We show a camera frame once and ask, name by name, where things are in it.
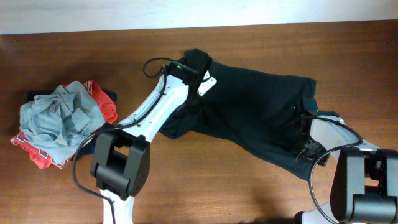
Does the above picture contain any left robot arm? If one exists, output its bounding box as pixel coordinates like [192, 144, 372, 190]
[90, 61, 216, 223]

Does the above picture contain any left black cable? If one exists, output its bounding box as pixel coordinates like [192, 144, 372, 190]
[72, 57, 187, 224]

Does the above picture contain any right black cable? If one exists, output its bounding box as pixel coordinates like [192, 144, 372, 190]
[292, 114, 364, 224]

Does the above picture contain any navy blue folded garment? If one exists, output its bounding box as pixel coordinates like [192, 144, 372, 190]
[27, 89, 118, 162]

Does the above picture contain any black cable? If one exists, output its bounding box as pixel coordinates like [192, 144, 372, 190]
[72, 57, 187, 224]
[292, 114, 364, 224]

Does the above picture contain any grey crumpled t-shirt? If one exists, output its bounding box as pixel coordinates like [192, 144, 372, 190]
[19, 81, 105, 164]

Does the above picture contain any black Nike t-shirt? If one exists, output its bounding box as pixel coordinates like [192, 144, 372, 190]
[160, 49, 316, 180]

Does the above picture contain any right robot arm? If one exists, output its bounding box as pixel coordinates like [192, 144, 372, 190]
[292, 98, 397, 223]

